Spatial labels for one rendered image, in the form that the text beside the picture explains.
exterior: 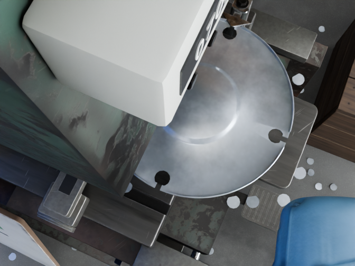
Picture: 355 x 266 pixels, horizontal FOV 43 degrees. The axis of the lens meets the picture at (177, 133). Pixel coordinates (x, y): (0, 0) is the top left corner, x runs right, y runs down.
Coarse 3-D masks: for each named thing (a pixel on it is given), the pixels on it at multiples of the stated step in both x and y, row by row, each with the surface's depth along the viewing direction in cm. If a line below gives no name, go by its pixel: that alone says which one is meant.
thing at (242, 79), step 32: (224, 64) 70; (256, 64) 70; (192, 96) 68; (224, 96) 68; (256, 96) 69; (288, 96) 69; (160, 128) 68; (192, 128) 67; (224, 128) 67; (256, 128) 68; (288, 128) 68; (160, 160) 66; (192, 160) 66; (224, 160) 66; (256, 160) 66; (192, 192) 65; (224, 192) 65
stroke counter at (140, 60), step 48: (48, 0) 11; (96, 0) 11; (144, 0) 11; (192, 0) 11; (48, 48) 12; (96, 48) 11; (144, 48) 11; (192, 48) 12; (96, 96) 14; (144, 96) 12
